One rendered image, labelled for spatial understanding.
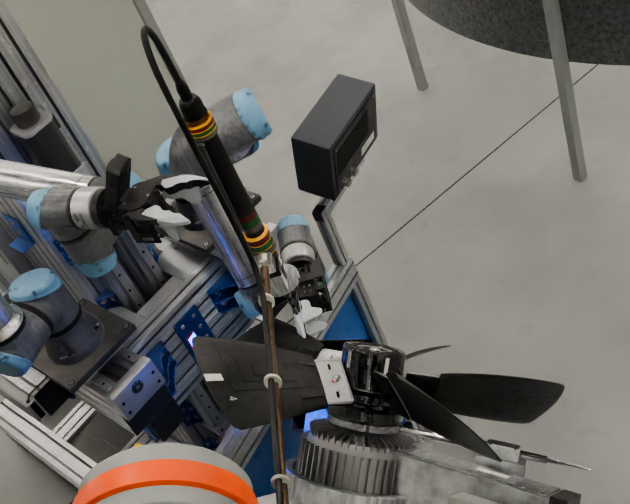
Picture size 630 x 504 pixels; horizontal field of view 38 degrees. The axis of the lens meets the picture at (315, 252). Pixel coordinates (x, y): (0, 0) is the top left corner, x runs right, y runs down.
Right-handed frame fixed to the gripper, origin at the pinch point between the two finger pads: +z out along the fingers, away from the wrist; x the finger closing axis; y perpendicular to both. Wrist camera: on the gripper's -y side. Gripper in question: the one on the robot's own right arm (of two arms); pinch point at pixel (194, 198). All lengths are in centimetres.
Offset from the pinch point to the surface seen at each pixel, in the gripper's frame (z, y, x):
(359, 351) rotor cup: 17.7, 38.5, 0.5
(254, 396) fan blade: 7.4, 28.0, 18.9
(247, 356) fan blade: 3.0, 27.6, 11.1
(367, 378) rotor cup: 19.4, 41.8, 4.0
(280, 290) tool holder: 9.8, 19.0, 3.1
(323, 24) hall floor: -141, 166, -316
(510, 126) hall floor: -17, 165, -218
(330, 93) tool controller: -16, 40, -81
